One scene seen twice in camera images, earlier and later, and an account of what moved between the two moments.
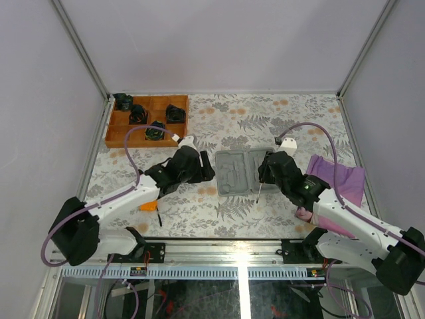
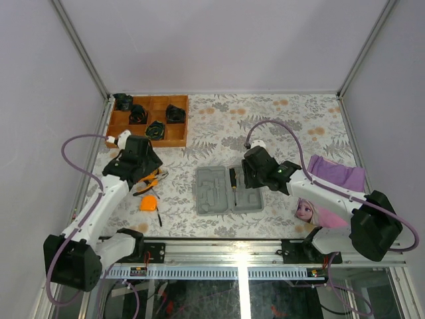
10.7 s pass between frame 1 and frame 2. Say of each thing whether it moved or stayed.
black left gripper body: moved
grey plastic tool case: moved
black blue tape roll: stayed
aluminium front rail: stayed
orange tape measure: stayed
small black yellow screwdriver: moved
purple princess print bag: stayed
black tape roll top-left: stayed
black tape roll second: stayed
